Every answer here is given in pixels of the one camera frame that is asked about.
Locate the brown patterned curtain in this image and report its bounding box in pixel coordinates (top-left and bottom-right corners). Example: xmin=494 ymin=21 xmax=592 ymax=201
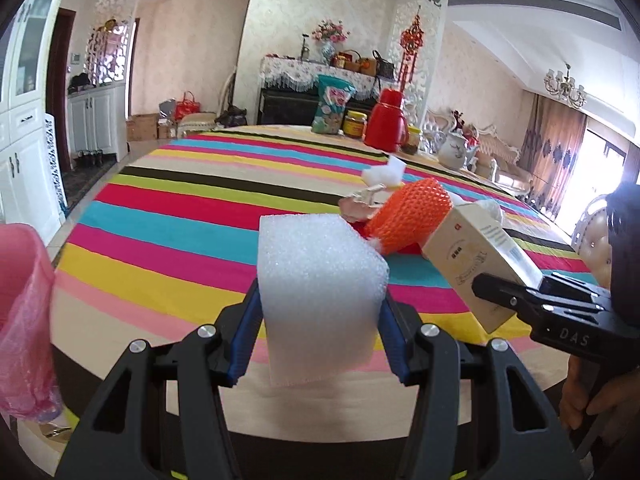
xmin=517 ymin=94 xmax=588 ymax=221

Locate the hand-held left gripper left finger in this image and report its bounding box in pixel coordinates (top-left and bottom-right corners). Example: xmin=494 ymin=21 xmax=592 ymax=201
xmin=55 ymin=287 xmax=263 ymax=480

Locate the white lattice screen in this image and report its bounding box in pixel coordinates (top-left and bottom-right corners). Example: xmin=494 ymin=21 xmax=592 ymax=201
xmin=392 ymin=0 xmax=448 ymax=116
xmin=87 ymin=0 xmax=137 ymax=86

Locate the beige cardboard box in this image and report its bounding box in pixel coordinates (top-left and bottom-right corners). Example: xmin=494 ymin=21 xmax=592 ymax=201
xmin=422 ymin=202 xmax=543 ymax=333

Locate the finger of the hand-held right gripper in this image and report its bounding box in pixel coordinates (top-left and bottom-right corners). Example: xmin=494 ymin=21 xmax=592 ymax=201
xmin=472 ymin=272 xmax=603 ymax=328
xmin=540 ymin=272 xmax=613 ymax=303

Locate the dark brown door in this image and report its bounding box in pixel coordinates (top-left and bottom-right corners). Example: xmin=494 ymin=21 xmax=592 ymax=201
xmin=47 ymin=7 xmax=76 ymax=161

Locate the ornate chair back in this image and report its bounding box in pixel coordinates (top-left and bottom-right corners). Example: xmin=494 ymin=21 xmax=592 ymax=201
xmin=570 ymin=194 xmax=613 ymax=286

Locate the red thermos jug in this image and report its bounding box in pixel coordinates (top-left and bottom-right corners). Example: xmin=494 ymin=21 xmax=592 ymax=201
xmin=363 ymin=87 xmax=408 ymax=153

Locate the red handbag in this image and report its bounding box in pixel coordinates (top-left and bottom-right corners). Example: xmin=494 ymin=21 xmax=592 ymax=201
xmin=174 ymin=91 xmax=202 ymax=120

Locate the black bag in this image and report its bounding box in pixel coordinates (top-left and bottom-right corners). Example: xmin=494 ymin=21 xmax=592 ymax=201
xmin=215 ymin=106 xmax=249 ymax=128

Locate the blue white patterned panel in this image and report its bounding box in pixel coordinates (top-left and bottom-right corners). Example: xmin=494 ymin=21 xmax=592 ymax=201
xmin=44 ymin=112 xmax=68 ymax=218

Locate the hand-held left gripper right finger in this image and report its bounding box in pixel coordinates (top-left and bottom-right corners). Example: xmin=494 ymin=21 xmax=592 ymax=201
xmin=377 ymin=297 xmax=583 ymax=480

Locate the white shoe cabinet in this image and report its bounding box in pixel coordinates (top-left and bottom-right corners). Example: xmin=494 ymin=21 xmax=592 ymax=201
xmin=67 ymin=82 xmax=130 ymax=168

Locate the small dark jar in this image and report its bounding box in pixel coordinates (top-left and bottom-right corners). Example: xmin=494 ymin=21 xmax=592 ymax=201
xmin=400 ymin=125 xmax=423 ymax=156

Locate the pink trash bag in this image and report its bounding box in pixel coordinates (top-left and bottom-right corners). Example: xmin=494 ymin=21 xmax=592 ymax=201
xmin=0 ymin=222 xmax=63 ymax=421

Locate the ceiling air vent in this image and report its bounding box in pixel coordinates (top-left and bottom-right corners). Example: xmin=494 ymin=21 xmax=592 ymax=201
xmin=446 ymin=0 xmax=623 ymax=31

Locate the red knot hanging ornament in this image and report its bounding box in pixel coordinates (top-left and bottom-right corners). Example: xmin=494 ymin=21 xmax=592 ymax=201
xmin=399 ymin=4 xmax=426 ymax=96

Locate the cushioned chair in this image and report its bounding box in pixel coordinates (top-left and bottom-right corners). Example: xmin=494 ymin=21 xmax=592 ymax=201
xmin=177 ymin=112 xmax=221 ymax=139

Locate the tall white cabinet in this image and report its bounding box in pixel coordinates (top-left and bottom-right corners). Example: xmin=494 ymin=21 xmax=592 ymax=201
xmin=0 ymin=0 xmax=78 ymax=243

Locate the small white foam piece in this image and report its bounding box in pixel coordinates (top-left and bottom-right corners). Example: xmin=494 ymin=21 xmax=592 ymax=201
xmin=362 ymin=155 xmax=407 ymax=187

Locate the brown cardboard box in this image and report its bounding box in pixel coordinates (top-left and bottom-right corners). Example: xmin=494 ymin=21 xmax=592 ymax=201
xmin=125 ymin=114 xmax=161 ymax=142

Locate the black piano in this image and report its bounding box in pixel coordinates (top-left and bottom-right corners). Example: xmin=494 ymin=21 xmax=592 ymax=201
xmin=257 ymin=87 xmax=381 ymax=127

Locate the dark handbag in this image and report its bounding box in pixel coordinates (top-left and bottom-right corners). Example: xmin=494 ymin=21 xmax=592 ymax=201
xmin=372 ymin=50 xmax=398 ymax=79

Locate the clear pink plastic wrapper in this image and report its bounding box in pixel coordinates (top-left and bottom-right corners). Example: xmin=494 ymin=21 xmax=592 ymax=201
xmin=337 ymin=182 xmax=401 ymax=223

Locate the ornate white sofa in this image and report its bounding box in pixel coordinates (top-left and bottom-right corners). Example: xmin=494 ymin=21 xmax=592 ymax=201
xmin=424 ymin=107 xmax=533 ymax=196

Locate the person's right hand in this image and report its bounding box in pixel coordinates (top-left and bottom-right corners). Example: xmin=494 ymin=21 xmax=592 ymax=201
xmin=560 ymin=357 xmax=640 ymax=428

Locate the white foam block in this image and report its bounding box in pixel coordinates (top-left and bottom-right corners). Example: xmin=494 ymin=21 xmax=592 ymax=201
xmin=257 ymin=213 xmax=391 ymax=388

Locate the pink flower vase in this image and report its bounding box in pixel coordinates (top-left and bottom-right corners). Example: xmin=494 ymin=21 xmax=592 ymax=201
xmin=311 ymin=19 xmax=349 ymax=63

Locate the chandelier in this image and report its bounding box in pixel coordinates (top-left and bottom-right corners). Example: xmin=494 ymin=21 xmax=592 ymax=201
xmin=543 ymin=62 xmax=588 ymax=109

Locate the orange foam net sleeve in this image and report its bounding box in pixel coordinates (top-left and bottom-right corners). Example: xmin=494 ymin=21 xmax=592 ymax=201
xmin=362 ymin=177 xmax=453 ymax=256

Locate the floral lace piano cover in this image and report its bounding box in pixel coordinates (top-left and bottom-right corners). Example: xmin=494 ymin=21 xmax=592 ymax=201
xmin=259 ymin=55 xmax=398 ymax=101

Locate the teal snack bag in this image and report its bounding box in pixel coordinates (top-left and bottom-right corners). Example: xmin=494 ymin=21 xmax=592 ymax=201
xmin=311 ymin=74 xmax=357 ymax=135

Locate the yellow lid jar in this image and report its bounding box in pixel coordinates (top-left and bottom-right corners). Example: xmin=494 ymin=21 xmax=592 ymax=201
xmin=343 ymin=110 xmax=369 ymax=140

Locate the white teapot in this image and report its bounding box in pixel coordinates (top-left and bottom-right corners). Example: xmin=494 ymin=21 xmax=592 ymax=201
xmin=437 ymin=127 xmax=481 ymax=170

